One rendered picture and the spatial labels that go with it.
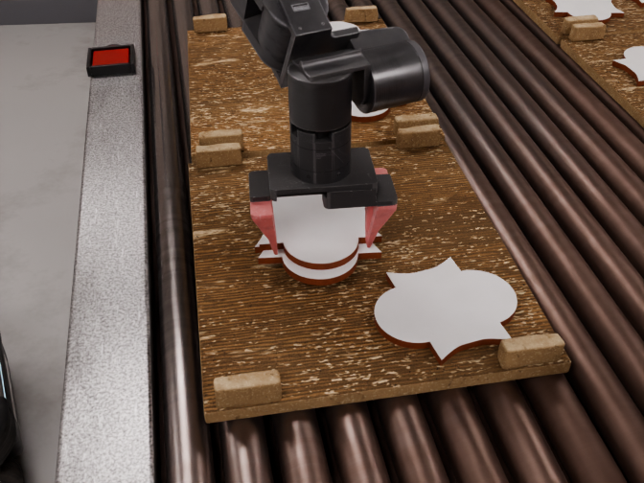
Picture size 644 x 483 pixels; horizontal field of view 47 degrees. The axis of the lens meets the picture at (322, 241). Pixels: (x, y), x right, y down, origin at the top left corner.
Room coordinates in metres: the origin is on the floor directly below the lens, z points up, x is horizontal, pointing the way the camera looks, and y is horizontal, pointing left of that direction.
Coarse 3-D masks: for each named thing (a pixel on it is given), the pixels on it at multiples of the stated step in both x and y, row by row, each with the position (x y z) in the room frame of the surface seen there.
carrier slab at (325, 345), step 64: (192, 192) 0.75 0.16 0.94; (448, 192) 0.75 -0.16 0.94; (256, 256) 0.62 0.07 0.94; (384, 256) 0.62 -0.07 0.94; (448, 256) 0.62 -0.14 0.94; (256, 320) 0.52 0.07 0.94; (320, 320) 0.52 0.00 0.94; (512, 320) 0.52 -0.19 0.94; (320, 384) 0.44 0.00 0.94; (384, 384) 0.44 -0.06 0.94; (448, 384) 0.45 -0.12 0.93
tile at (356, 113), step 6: (354, 108) 0.94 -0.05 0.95; (354, 114) 0.92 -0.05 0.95; (360, 114) 0.92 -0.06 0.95; (366, 114) 0.92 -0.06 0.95; (372, 114) 0.92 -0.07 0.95; (378, 114) 0.92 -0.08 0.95; (384, 114) 0.93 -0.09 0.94; (354, 120) 0.92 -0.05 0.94; (360, 120) 0.92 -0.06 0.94; (366, 120) 0.92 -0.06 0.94; (372, 120) 0.92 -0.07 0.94
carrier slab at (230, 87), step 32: (192, 32) 1.22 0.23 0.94; (224, 32) 1.22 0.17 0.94; (192, 64) 1.10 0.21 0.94; (224, 64) 1.10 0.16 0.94; (256, 64) 1.10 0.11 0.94; (192, 96) 0.99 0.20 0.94; (224, 96) 0.99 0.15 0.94; (256, 96) 0.99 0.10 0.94; (192, 128) 0.90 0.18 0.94; (224, 128) 0.90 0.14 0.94; (256, 128) 0.90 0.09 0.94; (288, 128) 0.90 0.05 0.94; (352, 128) 0.90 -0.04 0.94; (384, 128) 0.90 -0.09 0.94; (192, 160) 0.83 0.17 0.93
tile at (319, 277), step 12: (264, 252) 0.59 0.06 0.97; (360, 252) 0.59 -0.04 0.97; (372, 252) 0.60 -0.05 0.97; (288, 264) 0.57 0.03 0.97; (348, 264) 0.57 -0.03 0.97; (300, 276) 0.56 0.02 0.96; (312, 276) 0.56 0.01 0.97; (324, 276) 0.56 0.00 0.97; (336, 276) 0.56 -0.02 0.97; (348, 276) 0.57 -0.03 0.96
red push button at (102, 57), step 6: (96, 54) 1.15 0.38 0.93; (102, 54) 1.15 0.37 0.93; (108, 54) 1.15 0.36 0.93; (114, 54) 1.15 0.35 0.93; (120, 54) 1.15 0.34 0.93; (126, 54) 1.15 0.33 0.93; (96, 60) 1.13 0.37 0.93; (102, 60) 1.13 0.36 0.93; (108, 60) 1.13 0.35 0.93; (114, 60) 1.13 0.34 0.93; (120, 60) 1.13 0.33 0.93; (126, 60) 1.13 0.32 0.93
